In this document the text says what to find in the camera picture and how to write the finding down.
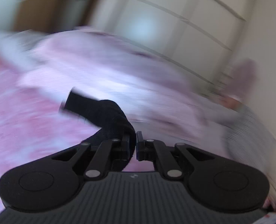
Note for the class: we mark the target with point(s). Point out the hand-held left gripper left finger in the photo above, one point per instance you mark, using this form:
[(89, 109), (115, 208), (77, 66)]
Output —
[(126, 148)]

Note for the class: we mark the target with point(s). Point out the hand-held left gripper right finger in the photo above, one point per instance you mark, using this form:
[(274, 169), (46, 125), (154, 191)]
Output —
[(140, 149)]

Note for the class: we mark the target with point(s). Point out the black knit garment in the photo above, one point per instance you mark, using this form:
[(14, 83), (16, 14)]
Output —
[(105, 114)]

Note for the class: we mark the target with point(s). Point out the striped quilt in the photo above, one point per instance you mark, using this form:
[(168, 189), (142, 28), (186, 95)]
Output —
[(105, 63)]

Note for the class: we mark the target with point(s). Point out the pink floral blanket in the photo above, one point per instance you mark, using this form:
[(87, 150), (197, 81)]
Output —
[(23, 126)]

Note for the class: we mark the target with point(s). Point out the grey checked pillow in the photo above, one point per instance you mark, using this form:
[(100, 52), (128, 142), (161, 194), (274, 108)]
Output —
[(250, 133)]

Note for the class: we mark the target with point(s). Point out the lilac hanging garment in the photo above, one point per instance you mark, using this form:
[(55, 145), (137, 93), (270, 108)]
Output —
[(245, 77)]

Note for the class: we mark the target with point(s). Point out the white wardrobe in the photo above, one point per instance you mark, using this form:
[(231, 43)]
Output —
[(175, 4)]

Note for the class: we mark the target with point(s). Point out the wooden door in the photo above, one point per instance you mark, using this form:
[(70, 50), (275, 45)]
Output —
[(46, 4)]

